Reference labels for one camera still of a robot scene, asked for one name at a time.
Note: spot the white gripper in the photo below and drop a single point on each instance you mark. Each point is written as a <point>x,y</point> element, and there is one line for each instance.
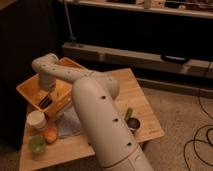
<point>52,92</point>

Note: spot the dark striped eraser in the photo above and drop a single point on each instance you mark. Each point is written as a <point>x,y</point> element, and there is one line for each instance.
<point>45,102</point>

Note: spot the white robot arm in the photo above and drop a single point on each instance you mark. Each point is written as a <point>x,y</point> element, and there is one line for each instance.
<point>93,94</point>

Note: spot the white plastic cup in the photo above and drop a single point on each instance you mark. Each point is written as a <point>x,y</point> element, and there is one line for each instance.
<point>37,120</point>

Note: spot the green plastic cup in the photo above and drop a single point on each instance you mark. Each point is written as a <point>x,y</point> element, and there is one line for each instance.
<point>37,144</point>

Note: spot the small metal cup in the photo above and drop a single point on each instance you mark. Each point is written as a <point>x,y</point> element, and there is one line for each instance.
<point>133,124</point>

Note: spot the yellow plastic bin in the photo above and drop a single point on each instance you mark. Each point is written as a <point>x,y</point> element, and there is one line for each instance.
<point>43,91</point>

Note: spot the grey blue cloth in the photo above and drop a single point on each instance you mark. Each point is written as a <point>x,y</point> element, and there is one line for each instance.
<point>68,123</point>

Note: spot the orange peach fruit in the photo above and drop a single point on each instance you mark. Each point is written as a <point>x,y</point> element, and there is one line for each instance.
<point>50,135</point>

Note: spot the wooden table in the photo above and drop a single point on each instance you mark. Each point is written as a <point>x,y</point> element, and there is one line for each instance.
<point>76,147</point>

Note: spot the metal stand pole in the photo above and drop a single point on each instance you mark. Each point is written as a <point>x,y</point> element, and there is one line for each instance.
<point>72,37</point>

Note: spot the green chili pepper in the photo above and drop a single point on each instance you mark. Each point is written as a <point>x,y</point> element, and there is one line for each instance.
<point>128,113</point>

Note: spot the long grey bench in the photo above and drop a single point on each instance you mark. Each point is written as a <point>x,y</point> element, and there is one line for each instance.
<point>136,59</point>

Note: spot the upper wooden shelf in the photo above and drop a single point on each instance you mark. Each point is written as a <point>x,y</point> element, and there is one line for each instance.
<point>139,8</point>

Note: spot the black handle on bench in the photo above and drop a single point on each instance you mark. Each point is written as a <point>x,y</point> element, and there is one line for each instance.
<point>174,60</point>

